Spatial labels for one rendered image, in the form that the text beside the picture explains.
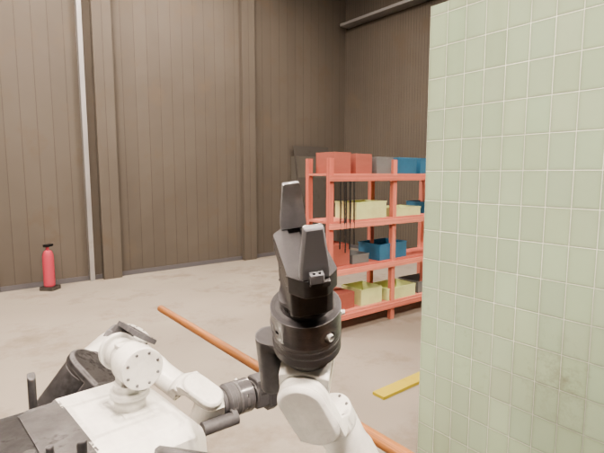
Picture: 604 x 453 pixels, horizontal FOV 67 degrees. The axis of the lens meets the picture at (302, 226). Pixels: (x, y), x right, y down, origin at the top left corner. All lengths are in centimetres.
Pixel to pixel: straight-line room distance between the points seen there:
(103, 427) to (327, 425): 35
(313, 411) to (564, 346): 168
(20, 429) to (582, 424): 197
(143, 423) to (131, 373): 8
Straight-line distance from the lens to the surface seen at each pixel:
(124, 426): 81
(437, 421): 269
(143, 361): 78
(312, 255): 46
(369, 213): 536
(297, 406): 62
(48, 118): 836
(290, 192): 54
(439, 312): 246
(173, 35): 926
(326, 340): 56
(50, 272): 806
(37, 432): 84
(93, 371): 101
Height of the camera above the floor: 178
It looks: 7 degrees down
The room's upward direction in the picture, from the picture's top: straight up
